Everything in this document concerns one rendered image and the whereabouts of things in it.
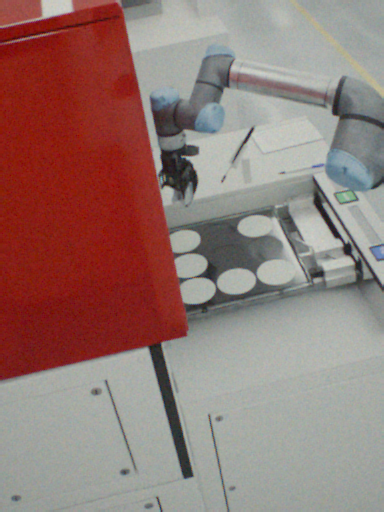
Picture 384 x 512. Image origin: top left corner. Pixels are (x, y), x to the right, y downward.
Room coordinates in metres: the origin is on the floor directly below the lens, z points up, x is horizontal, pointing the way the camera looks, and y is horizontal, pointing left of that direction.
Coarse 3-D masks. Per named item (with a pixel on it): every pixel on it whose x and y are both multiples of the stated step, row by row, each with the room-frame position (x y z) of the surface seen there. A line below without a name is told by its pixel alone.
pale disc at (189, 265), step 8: (184, 256) 1.52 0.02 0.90; (192, 256) 1.51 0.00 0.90; (200, 256) 1.50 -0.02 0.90; (176, 264) 1.49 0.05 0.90; (184, 264) 1.48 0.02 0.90; (192, 264) 1.47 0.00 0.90; (200, 264) 1.47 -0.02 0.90; (184, 272) 1.45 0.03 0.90; (192, 272) 1.44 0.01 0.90; (200, 272) 1.43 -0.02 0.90
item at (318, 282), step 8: (320, 280) 1.37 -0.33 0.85; (312, 288) 1.37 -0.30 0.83; (320, 288) 1.37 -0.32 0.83; (272, 296) 1.36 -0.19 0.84; (280, 296) 1.36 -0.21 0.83; (288, 296) 1.36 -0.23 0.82; (240, 304) 1.35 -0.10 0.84; (248, 304) 1.35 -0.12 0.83; (256, 304) 1.35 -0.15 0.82; (208, 312) 1.34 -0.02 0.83; (216, 312) 1.35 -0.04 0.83; (224, 312) 1.35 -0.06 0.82
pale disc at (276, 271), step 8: (264, 264) 1.42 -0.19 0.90; (272, 264) 1.41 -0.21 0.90; (280, 264) 1.41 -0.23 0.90; (288, 264) 1.40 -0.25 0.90; (264, 272) 1.39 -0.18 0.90; (272, 272) 1.38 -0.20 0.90; (280, 272) 1.37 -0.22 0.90; (288, 272) 1.37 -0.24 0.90; (264, 280) 1.36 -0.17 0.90; (272, 280) 1.35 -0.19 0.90; (280, 280) 1.34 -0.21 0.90; (288, 280) 1.34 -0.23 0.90
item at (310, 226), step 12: (288, 216) 1.67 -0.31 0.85; (300, 216) 1.63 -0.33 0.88; (312, 216) 1.62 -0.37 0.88; (300, 228) 1.57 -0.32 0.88; (312, 228) 1.56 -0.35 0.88; (324, 228) 1.55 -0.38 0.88; (312, 240) 1.51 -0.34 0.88; (324, 240) 1.50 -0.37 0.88; (336, 276) 1.34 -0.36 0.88; (348, 276) 1.34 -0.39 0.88
